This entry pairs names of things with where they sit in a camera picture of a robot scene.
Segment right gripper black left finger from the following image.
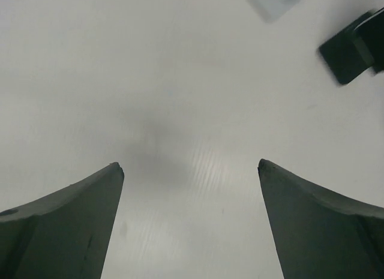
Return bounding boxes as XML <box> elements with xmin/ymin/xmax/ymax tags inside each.
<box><xmin>1</xmin><ymin>163</ymin><xmax>124</xmax><ymax>278</ymax></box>

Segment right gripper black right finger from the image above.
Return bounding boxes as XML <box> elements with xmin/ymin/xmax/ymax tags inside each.
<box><xmin>258</xmin><ymin>159</ymin><xmax>383</xmax><ymax>278</ymax></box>

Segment black folding phone stand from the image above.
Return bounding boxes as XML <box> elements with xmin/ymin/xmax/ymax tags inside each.
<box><xmin>317</xmin><ymin>10</ymin><xmax>378</xmax><ymax>86</ymax></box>

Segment silver phone stand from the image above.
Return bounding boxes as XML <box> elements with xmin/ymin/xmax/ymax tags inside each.
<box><xmin>246</xmin><ymin>0</ymin><xmax>301</xmax><ymax>23</ymax></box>

